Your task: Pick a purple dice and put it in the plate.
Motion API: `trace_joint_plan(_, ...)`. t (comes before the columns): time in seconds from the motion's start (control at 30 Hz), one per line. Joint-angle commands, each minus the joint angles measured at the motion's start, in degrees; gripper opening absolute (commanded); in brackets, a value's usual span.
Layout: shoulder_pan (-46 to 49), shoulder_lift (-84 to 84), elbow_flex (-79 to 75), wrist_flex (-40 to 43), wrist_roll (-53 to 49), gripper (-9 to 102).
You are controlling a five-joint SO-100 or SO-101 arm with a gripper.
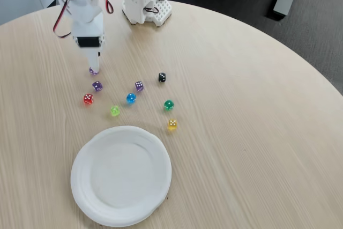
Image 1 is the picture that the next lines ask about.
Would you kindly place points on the purple translucent dice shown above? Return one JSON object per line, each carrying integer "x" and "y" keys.
{"x": 97, "y": 86}
{"x": 92, "y": 72}
{"x": 139, "y": 86}

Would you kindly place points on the white paper plate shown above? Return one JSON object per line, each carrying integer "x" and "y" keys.
{"x": 120, "y": 178}

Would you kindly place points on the red translucent dice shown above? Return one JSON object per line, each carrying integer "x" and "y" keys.
{"x": 88, "y": 99}

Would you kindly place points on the blue translucent dice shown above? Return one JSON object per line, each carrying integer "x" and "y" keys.
{"x": 131, "y": 98}

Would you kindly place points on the light green translucent dice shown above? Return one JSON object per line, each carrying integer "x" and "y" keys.
{"x": 115, "y": 111}

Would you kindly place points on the black dice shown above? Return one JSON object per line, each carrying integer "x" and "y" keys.
{"x": 162, "y": 77}

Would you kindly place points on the dark green translucent dice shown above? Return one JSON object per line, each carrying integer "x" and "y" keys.
{"x": 168, "y": 105}

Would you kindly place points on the yellow translucent dice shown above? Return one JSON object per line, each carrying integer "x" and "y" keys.
{"x": 172, "y": 125}

